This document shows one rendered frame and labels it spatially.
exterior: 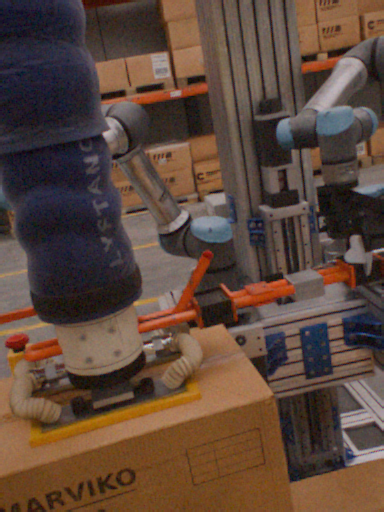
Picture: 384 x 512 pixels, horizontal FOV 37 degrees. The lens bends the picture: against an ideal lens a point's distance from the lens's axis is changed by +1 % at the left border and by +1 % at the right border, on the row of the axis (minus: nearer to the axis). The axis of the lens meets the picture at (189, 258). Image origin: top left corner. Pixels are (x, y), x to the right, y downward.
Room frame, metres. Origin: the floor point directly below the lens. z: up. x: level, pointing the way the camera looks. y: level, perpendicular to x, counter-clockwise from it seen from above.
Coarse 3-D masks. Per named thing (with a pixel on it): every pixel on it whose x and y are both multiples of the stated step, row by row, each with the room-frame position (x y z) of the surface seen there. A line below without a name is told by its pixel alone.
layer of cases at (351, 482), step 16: (368, 464) 1.38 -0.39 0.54; (304, 480) 1.36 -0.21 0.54; (320, 480) 1.35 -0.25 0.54; (336, 480) 1.34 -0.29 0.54; (352, 480) 1.33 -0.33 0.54; (368, 480) 1.32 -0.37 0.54; (304, 496) 1.30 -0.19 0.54; (320, 496) 1.29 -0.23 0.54; (336, 496) 1.28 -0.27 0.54; (352, 496) 1.27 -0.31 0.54; (368, 496) 1.26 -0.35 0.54
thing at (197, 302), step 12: (216, 288) 1.21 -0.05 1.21; (192, 300) 1.15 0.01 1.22; (204, 300) 1.16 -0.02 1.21; (216, 300) 1.15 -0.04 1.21; (228, 300) 1.12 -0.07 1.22; (204, 312) 1.11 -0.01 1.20; (216, 312) 1.12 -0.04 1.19; (228, 312) 1.13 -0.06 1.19; (204, 324) 1.11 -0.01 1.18; (216, 324) 1.11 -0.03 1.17
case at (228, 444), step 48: (192, 336) 1.31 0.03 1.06; (0, 384) 1.25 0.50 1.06; (240, 384) 1.04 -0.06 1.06; (0, 432) 1.04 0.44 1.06; (96, 432) 0.97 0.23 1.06; (144, 432) 0.94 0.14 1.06; (192, 432) 0.95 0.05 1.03; (240, 432) 0.96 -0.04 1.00; (0, 480) 0.89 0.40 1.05; (48, 480) 0.91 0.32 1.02; (96, 480) 0.92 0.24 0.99; (144, 480) 0.93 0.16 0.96; (192, 480) 0.95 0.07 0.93; (240, 480) 0.96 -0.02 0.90; (288, 480) 0.98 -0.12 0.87
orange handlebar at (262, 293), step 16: (320, 272) 1.22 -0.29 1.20; (336, 272) 1.22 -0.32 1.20; (256, 288) 1.18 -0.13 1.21; (272, 288) 1.16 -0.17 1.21; (288, 288) 1.16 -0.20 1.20; (240, 304) 1.14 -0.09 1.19; (256, 304) 1.15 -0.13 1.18; (0, 320) 1.33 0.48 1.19; (16, 320) 1.34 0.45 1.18; (160, 320) 1.12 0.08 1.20; (176, 320) 1.12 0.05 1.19; (32, 352) 1.08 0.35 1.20; (48, 352) 1.08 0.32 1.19
